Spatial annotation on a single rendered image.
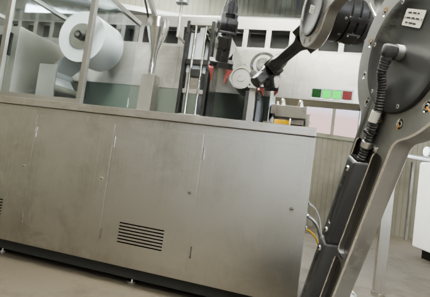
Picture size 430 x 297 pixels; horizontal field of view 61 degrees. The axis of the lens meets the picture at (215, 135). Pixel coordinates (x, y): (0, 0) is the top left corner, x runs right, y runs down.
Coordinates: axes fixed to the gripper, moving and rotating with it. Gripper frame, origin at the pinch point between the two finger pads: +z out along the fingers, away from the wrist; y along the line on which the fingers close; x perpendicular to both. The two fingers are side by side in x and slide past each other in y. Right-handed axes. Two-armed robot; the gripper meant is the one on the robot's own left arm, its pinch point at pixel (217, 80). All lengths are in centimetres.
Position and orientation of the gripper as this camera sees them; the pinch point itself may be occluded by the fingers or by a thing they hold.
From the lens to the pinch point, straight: 162.2
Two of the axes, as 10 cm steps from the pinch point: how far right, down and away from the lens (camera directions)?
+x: 0.4, 4.5, -8.9
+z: -1.7, 8.8, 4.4
